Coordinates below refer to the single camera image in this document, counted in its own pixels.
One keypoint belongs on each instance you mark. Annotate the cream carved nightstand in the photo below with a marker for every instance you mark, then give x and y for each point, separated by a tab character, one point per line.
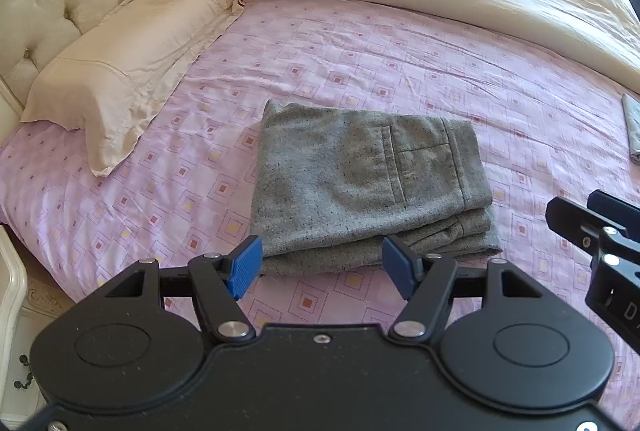
20	311

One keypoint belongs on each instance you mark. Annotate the cream pillow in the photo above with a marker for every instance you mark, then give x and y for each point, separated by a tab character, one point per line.
140	61

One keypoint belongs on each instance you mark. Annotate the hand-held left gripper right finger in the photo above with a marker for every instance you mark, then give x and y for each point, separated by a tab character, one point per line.
400	266

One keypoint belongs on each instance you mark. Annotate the speckled grey pants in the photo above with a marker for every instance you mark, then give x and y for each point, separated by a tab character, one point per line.
350	181

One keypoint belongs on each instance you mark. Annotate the pink patterned bed sheet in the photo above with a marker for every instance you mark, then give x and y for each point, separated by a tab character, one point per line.
350	61

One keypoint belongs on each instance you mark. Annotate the plain light grey folded garment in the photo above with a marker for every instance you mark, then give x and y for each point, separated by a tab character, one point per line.
633	131

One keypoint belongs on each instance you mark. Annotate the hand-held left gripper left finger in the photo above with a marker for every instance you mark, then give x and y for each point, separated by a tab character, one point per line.
244	268

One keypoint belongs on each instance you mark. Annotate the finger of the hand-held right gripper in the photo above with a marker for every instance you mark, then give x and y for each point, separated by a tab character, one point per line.
617	211
575	223

